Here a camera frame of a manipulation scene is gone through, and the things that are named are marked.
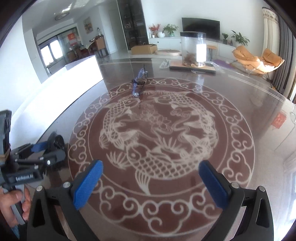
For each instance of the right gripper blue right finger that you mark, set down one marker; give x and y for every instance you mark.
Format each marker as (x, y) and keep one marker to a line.
(225, 197)

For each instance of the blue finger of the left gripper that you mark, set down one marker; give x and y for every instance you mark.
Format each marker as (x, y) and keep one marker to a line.
(53, 160)
(39, 147)

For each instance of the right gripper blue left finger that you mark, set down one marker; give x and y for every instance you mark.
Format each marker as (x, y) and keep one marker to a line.
(76, 195)

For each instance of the black feather hair clip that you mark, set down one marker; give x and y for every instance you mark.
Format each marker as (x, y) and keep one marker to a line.
(56, 143)

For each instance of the white storage box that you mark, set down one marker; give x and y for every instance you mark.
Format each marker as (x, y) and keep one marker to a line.
(51, 99)

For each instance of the clear glasses at table edge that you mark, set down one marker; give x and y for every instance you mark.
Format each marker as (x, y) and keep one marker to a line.
(293, 117)

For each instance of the orange lounge chair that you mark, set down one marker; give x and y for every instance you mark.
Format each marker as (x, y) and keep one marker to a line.
(266, 63)

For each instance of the wooden tray under jar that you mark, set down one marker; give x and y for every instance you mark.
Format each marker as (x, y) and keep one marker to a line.
(177, 65)

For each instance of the cardboard box on floor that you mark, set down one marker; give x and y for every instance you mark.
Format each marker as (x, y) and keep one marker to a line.
(144, 49)

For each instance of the black television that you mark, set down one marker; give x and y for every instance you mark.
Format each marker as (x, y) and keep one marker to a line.
(210, 27)

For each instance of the blue frame eyeglasses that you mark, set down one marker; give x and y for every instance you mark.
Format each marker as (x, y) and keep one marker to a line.
(139, 82)

